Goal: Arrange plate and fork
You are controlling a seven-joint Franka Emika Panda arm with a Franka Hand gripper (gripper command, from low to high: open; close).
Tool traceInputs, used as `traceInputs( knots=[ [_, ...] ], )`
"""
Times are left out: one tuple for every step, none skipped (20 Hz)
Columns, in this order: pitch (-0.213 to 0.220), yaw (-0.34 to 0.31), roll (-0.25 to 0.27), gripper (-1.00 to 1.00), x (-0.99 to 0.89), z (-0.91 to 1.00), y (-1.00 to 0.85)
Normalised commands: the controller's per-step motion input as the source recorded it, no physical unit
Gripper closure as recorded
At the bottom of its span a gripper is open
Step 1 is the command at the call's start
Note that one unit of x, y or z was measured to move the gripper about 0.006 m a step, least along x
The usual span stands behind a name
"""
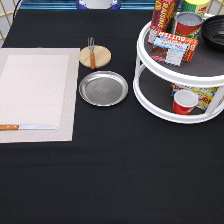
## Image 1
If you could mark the silver metal plate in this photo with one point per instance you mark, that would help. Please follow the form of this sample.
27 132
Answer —
103 88

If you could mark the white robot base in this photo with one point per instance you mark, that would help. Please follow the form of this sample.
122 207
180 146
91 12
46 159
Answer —
98 4

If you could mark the round wooden coaster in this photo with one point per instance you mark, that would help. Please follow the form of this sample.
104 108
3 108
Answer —
102 56

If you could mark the red plastic cup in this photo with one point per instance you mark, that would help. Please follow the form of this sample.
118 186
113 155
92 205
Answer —
184 102

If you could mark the beige woven placemat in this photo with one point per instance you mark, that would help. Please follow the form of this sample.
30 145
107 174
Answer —
38 87

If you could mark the white two-tier turntable rack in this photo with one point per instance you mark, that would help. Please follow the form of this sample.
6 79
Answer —
152 81

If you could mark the small chocolate packet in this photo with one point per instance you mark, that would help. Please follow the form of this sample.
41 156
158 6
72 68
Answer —
166 55

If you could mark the yellow box lower shelf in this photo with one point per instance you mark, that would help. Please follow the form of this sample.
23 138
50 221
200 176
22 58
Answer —
205 95

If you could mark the orange butter box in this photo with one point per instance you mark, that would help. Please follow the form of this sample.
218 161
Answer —
176 42

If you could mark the red raisins box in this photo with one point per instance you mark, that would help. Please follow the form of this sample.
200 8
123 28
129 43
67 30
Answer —
162 13

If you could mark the red tin can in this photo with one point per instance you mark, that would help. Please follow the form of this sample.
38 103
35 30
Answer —
188 24

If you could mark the black bowl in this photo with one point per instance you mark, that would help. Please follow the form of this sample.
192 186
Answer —
213 32

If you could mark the yellow green canister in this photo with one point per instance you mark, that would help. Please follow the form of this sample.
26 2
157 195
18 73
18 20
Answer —
196 6

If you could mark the wooden handled knife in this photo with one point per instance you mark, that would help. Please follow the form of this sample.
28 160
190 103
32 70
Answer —
26 127

